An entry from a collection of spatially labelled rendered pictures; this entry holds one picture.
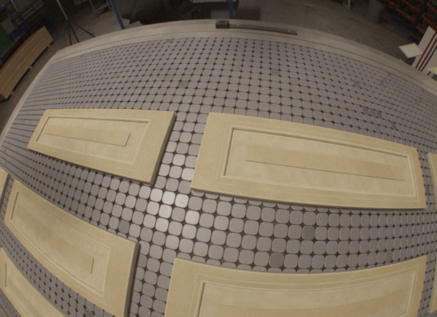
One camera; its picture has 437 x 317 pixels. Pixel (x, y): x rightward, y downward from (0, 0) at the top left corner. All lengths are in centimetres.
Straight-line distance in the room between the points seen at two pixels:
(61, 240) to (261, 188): 51
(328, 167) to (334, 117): 17
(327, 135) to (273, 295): 37
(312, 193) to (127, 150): 43
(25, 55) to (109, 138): 633
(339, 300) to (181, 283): 32
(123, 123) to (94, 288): 44
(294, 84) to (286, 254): 45
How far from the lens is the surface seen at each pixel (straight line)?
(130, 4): 126
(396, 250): 56
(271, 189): 38
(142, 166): 43
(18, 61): 662
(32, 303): 78
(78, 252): 51
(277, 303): 39
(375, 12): 544
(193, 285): 38
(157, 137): 45
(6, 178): 103
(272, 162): 39
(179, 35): 85
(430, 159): 77
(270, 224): 38
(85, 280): 52
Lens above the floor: 125
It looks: 64 degrees down
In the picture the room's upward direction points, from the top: 10 degrees counter-clockwise
